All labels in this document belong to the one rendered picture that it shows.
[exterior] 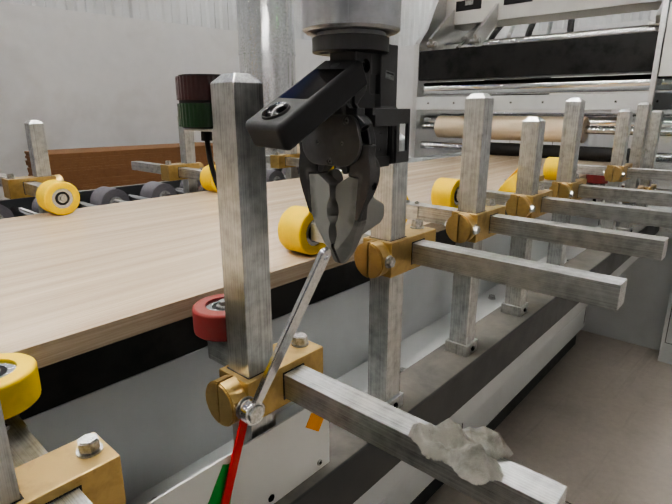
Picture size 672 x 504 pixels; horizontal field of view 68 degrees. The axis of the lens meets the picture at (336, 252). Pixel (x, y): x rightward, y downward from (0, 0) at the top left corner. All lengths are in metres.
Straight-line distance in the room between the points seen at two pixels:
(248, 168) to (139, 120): 7.85
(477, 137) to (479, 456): 0.57
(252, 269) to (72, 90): 7.55
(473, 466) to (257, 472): 0.26
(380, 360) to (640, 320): 2.28
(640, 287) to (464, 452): 2.47
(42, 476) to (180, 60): 8.34
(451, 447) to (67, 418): 0.46
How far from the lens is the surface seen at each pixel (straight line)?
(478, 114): 0.88
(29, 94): 7.86
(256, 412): 0.54
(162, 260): 0.88
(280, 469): 0.64
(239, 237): 0.49
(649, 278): 2.86
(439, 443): 0.46
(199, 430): 0.84
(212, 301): 0.67
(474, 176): 0.89
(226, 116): 0.49
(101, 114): 8.12
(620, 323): 2.96
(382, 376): 0.76
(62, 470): 0.49
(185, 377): 0.78
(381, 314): 0.72
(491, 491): 0.46
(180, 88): 0.52
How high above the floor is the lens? 1.14
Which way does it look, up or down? 16 degrees down
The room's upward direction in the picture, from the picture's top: straight up
